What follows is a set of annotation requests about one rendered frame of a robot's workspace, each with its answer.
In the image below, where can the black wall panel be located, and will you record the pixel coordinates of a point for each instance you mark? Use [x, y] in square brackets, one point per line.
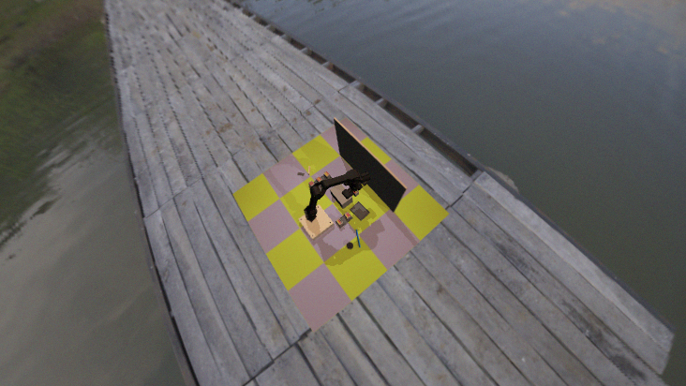
[383, 182]

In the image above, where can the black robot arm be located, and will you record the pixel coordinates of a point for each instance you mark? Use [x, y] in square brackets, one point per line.
[350, 178]

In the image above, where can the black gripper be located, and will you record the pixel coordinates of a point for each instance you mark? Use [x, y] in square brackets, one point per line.
[347, 193]

